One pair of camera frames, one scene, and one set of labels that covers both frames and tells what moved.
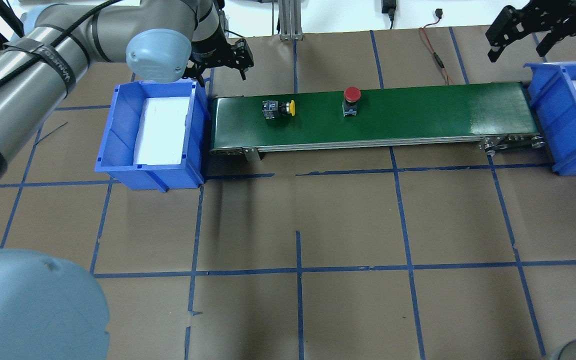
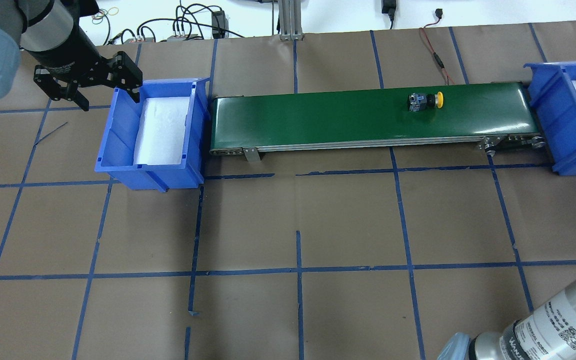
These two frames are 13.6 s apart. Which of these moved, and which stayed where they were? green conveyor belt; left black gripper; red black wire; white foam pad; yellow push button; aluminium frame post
Moved: left black gripper; yellow push button
Stayed: green conveyor belt; red black wire; white foam pad; aluminium frame post
